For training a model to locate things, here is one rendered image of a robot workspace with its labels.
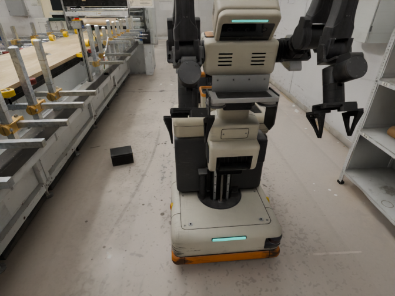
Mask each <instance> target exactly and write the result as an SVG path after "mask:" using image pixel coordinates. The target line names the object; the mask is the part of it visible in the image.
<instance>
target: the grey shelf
mask: <svg viewBox="0 0 395 296"><path fill-rule="evenodd" d="M394 41H395V26H394V29H393V32H392V35H391V38H390V40H389V43H388V45H387V49H386V51H385V54H384V56H383V60H382V62H381V65H380V67H379V71H378V73H377V76H376V78H375V81H374V84H373V87H372V89H371V92H370V95H369V98H368V100H367V103H366V106H365V108H364V113H363V115H362V117H361V119H360V122H359V125H358V127H357V130H356V133H355V135H354V138H353V141H352V144H351V146H350V149H349V152H348V154H347V157H346V160H345V163H344V165H343V168H342V171H341V173H340V176H339V179H337V182H338V183H339V184H344V181H343V176H344V175H345V176H346V177H347V178H348V179H349V180H350V181H351V182H352V183H354V184H355V185H356V186H357V187H358V188H359V189H360V190H361V191H362V192H363V193H364V194H365V195H366V196H367V198H368V199H369V200H370V201H371V202H372V203H373V204H374V205H375V206H376V207H377V208H378V209H379V210H380V211H381V212H382V213H383V214H384V215H385V216H386V217H387V219H388V220H389V221H390V222H391V223H392V224H393V225H394V226H395V139H394V138H393V137H391V136H389V135H388V134H387V131H388V129H389V128H390V127H392V126H395V43H394ZM393 45H394V46H393ZM391 49H392V51H391ZM389 55H390V56H389ZM388 58H389V59H388ZM387 60H388V61H387ZM386 63H387V64H386ZM383 71H384V72H383ZM382 74H383V75H382ZM381 76H382V77H381ZM375 93H376V94H375ZM374 94H375V95H374ZM373 97H374V98H373ZM370 105H371V106H370ZM369 108H370V109H369ZM368 111H369V112H368ZM367 113H368V114H367ZM366 116H367V117H366ZM362 127H363V128H362ZM358 137H359V138H358ZM356 142H357V143H356ZM355 145H356V146H355ZM354 147H355V148H354ZM353 150H354V151H353ZM349 161H350V162H349ZM348 164H349V165H348Z"/></svg>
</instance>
